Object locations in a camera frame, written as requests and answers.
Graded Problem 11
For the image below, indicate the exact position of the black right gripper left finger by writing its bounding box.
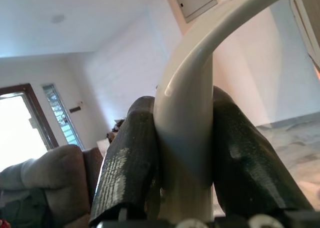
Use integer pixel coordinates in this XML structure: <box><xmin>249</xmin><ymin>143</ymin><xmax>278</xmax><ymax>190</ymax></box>
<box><xmin>88</xmin><ymin>95</ymin><xmax>162</xmax><ymax>225</ymax></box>

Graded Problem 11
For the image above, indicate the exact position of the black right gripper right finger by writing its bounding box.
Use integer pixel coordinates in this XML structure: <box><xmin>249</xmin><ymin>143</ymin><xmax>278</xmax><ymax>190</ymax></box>
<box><xmin>212</xmin><ymin>85</ymin><xmax>315</xmax><ymax>217</ymax></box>

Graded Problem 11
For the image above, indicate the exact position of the grey white dustpan handle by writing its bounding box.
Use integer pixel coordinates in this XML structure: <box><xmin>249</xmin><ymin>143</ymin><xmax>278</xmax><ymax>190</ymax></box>
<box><xmin>152</xmin><ymin>0</ymin><xmax>301</xmax><ymax>224</ymax></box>

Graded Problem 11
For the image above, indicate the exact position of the dark brown bundle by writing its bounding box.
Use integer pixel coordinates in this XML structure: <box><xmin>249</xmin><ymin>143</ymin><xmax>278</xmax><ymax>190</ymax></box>
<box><xmin>106</xmin><ymin>119</ymin><xmax>126</xmax><ymax>145</ymax></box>

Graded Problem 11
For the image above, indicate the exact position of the grey brown sofa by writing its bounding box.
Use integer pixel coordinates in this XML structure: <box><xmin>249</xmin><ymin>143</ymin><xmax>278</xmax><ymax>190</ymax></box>
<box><xmin>0</xmin><ymin>144</ymin><xmax>105</xmax><ymax>228</ymax></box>

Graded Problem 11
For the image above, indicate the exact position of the narrow grilled window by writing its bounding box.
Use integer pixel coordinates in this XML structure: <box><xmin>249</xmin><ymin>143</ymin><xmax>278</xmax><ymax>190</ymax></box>
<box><xmin>42</xmin><ymin>83</ymin><xmax>85</xmax><ymax>150</ymax></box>

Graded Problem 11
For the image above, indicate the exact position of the dark green cloth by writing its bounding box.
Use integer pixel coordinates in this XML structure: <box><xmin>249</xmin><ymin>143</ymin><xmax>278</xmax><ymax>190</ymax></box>
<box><xmin>0</xmin><ymin>187</ymin><xmax>51</xmax><ymax>228</ymax></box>

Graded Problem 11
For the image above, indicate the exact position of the white electrical panel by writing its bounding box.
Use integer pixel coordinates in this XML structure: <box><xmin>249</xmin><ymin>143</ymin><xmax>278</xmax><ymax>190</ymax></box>
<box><xmin>172</xmin><ymin>0</ymin><xmax>219</xmax><ymax>24</ymax></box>

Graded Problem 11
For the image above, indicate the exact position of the small dark wall fixture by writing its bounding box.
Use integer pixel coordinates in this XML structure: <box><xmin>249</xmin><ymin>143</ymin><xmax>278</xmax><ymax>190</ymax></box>
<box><xmin>69</xmin><ymin>101</ymin><xmax>84</xmax><ymax>113</ymax></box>

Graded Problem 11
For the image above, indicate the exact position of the brown door frame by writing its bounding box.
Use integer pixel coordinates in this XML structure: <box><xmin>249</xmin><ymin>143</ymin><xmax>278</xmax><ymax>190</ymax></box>
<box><xmin>0</xmin><ymin>83</ymin><xmax>60</xmax><ymax>149</ymax></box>

